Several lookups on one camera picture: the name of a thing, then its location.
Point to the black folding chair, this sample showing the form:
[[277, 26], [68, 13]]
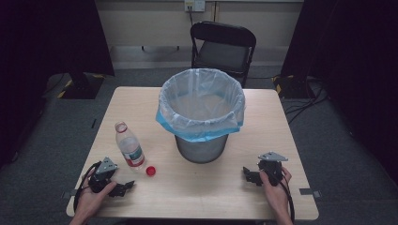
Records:
[[223, 53]]

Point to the black stand base striped tape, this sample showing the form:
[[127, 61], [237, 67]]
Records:
[[82, 87], [292, 87]]

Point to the dark curtain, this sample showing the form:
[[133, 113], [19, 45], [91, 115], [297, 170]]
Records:
[[353, 62], [37, 62]]

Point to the translucent blue trash bag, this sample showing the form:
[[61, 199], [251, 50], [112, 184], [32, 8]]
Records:
[[200, 125]]

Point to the person's left hand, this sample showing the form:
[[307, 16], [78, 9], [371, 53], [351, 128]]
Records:
[[90, 200]]

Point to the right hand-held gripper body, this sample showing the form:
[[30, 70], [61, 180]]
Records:
[[271, 167]]

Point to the clear plastic water bottle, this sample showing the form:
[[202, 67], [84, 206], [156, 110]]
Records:
[[130, 148]]

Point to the grey trash can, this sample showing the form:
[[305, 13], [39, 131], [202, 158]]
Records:
[[202, 151]]

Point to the red bottle cap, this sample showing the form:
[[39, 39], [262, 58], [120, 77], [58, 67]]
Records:
[[150, 171]]

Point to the white wall socket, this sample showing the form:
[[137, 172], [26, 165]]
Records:
[[194, 5]]

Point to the person's right hand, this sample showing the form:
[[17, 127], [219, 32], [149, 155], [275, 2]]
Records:
[[275, 193]]

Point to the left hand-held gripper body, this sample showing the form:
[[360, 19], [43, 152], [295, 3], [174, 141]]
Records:
[[103, 171]]

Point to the grey tape strip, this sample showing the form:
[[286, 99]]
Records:
[[68, 193], [309, 192]]

